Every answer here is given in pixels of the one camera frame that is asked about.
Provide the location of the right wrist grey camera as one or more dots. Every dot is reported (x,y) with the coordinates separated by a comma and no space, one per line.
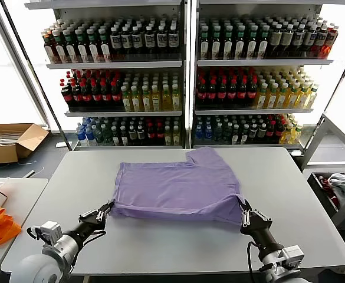
(293,253)

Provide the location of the clear green bottle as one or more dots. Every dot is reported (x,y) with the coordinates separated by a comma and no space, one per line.
(99,135)
(218,132)
(227,132)
(107,136)

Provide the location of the small white floor object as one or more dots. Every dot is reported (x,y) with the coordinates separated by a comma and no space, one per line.
(60,145)
(296,153)

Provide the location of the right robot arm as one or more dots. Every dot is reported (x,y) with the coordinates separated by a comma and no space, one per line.
(274,259)

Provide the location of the grey slanted pole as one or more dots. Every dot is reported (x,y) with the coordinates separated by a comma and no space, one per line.
(18,59)

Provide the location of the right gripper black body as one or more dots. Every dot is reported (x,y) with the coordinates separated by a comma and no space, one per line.
(260,231)

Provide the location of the cola bottle red cap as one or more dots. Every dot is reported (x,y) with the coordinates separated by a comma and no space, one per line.
(252,93)
(159,132)
(106,96)
(271,130)
(279,129)
(242,93)
(96,97)
(222,93)
(66,97)
(76,97)
(151,132)
(232,93)
(116,96)
(212,93)
(86,97)
(201,93)

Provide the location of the grey strip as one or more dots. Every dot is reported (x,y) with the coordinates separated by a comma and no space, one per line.
(29,174)

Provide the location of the grey metal cart frame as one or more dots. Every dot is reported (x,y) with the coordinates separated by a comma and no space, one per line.
(316,141)

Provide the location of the brown cardboard box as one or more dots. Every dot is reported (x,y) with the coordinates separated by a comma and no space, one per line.
(1,153)

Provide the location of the dark drink bottle white label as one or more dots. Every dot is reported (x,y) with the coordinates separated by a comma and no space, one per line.
(126,41)
(320,39)
(310,38)
(137,41)
(299,38)
(162,41)
(116,41)
(149,41)
(174,41)

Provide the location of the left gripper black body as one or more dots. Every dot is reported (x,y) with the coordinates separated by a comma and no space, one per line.
(88,228)

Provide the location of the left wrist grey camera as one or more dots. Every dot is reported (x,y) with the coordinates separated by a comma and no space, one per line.
(51,230)

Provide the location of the white grey garment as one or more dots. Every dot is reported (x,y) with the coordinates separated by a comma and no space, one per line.
(343,182)

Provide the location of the yellow juice bottle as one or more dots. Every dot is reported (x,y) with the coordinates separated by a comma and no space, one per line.
(176,101)
(156,101)
(287,135)
(272,98)
(127,101)
(292,98)
(302,98)
(136,101)
(311,98)
(176,136)
(146,101)
(282,98)
(297,135)
(168,137)
(262,98)
(166,101)

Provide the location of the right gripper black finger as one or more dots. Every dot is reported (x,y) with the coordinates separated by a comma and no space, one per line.
(245,216)
(259,215)

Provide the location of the thin black slanted pole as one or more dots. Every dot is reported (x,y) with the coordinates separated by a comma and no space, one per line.
(335,88)
(36,73)

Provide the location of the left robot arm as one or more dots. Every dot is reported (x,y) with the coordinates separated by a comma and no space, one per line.
(63,244)

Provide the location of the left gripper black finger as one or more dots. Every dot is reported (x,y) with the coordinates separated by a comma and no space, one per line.
(103,218)
(95,213)

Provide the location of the purple t-shirt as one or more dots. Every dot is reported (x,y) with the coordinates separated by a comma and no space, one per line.
(175,188)

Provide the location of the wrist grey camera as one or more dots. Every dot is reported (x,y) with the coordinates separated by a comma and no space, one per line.
(51,230)
(293,253)

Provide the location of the red garment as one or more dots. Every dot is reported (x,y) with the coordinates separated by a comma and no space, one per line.
(325,184)

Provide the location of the white tubes bundle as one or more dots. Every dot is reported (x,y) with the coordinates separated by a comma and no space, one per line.
(1,138)

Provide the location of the blue water bottle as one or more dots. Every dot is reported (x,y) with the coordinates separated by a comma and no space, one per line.
(199,133)
(80,135)
(208,132)
(90,137)

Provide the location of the dark bottle beige label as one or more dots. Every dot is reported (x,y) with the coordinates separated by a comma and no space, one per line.
(275,39)
(287,39)

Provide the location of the dark tea bottle green label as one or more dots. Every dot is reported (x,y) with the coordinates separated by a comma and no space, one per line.
(83,51)
(227,47)
(105,51)
(263,47)
(239,47)
(94,51)
(251,47)
(61,51)
(72,51)
(216,47)
(204,47)

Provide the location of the white metal bottle rack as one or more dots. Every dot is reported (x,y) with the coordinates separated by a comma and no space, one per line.
(116,65)
(263,62)

